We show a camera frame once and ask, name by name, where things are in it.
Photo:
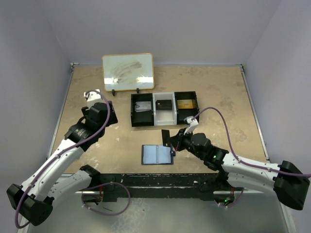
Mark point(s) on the dark credit card with chip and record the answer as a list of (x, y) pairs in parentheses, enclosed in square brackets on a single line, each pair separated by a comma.
[(165, 138)]

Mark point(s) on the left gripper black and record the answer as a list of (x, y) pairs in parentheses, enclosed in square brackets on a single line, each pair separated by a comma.
[(112, 120)]

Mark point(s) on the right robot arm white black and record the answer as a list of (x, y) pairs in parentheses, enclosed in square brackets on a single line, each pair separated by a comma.
[(284, 180)]

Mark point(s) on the white card in tray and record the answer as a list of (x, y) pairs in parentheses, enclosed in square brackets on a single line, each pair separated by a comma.
[(143, 106)]

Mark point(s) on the black right tray compartment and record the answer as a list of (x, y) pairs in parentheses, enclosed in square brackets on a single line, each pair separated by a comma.
[(184, 113)]

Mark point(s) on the black left tray compartment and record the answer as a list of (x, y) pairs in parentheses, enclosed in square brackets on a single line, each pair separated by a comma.
[(142, 118)]

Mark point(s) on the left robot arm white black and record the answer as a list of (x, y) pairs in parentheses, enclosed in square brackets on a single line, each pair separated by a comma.
[(37, 196)]

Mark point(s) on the black tray compartment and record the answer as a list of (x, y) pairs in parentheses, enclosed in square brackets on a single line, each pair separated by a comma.
[(184, 113), (142, 118)]

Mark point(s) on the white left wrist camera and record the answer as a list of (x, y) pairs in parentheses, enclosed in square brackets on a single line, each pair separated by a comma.
[(93, 98)]

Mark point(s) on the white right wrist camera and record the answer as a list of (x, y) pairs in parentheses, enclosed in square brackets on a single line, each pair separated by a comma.
[(192, 124)]

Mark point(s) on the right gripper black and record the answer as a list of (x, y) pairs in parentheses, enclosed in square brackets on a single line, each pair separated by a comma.
[(175, 141)]

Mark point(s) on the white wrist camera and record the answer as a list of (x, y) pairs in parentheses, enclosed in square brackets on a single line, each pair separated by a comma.
[(192, 124), (93, 98)]

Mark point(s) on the white middle tray compartment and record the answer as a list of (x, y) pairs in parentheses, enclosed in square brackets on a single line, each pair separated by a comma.
[(161, 117)]

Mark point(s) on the whiteboard with wooden frame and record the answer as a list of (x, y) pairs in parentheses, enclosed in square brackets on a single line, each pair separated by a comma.
[(124, 72)]

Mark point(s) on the black card case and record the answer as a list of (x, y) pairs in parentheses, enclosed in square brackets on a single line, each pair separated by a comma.
[(165, 105)]

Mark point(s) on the gold card in tray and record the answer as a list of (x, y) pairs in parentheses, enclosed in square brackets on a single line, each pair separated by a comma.
[(186, 104)]

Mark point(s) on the blue leather card holder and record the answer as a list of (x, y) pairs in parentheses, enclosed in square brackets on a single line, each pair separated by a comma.
[(157, 155)]

